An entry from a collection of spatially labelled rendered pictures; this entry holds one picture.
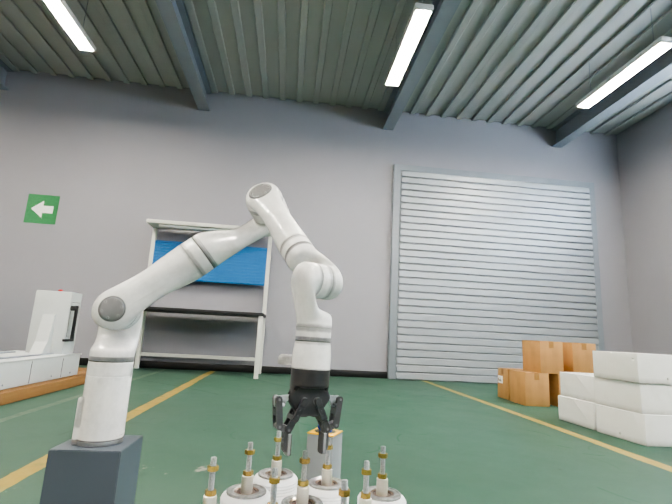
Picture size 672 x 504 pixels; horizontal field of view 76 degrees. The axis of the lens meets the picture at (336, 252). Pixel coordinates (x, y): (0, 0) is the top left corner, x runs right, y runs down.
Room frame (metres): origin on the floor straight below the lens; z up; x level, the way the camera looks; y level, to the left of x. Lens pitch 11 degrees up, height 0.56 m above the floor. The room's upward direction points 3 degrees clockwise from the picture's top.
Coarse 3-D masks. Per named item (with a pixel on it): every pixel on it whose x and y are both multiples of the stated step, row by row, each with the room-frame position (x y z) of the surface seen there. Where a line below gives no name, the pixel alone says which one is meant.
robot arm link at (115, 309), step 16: (192, 240) 0.98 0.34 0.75; (176, 256) 0.97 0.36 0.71; (192, 256) 0.97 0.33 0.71; (144, 272) 0.96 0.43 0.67; (160, 272) 0.96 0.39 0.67; (176, 272) 0.97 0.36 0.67; (192, 272) 0.98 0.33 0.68; (112, 288) 0.95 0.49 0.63; (128, 288) 0.95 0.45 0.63; (144, 288) 0.95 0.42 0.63; (160, 288) 0.96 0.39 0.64; (176, 288) 0.99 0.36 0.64; (96, 304) 0.94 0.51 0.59; (112, 304) 0.94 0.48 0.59; (128, 304) 0.95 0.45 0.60; (144, 304) 0.96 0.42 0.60; (96, 320) 0.94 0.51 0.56; (112, 320) 0.94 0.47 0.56; (128, 320) 0.96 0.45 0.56
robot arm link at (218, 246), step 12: (252, 216) 1.04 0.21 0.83; (240, 228) 1.05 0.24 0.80; (252, 228) 1.05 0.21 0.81; (264, 228) 1.04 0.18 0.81; (204, 240) 0.98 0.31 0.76; (216, 240) 0.99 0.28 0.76; (228, 240) 1.01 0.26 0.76; (240, 240) 1.02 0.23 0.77; (252, 240) 1.04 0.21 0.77; (204, 252) 0.98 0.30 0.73; (216, 252) 0.99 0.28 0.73; (228, 252) 1.01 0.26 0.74; (216, 264) 1.01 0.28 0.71
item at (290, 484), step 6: (294, 474) 1.01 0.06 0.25; (258, 480) 0.97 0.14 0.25; (264, 480) 0.97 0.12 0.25; (282, 480) 0.97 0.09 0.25; (288, 480) 0.97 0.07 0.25; (294, 480) 0.99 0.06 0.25; (264, 486) 0.96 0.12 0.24; (270, 486) 0.96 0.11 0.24; (282, 486) 0.96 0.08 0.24; (288, 486) 0.97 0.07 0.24; (294, 486) 0.98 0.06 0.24; (282, 492) 0.96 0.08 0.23; (288, 492) 0.97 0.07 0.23; (294, 492) 0.98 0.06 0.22; (276, 498) 0.96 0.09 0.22; (282, 498) 0.96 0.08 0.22
